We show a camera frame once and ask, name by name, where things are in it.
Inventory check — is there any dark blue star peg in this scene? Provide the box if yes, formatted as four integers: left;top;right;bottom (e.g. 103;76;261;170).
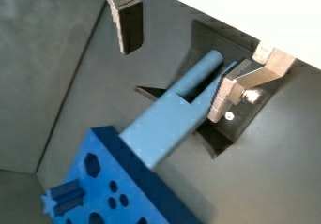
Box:
42;180;86;218

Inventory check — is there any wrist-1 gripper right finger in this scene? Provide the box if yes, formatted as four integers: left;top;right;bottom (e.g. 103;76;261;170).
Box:
209;42;296;123

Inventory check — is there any blue foam peg block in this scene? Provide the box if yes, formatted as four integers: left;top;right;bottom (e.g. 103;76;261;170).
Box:
51;126;202;224

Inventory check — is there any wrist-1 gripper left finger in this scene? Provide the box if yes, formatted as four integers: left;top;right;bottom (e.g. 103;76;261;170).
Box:
107;0;145;55

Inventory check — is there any light blue square-circle object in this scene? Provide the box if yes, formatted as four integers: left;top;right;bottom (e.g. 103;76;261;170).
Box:
119;50;236;169

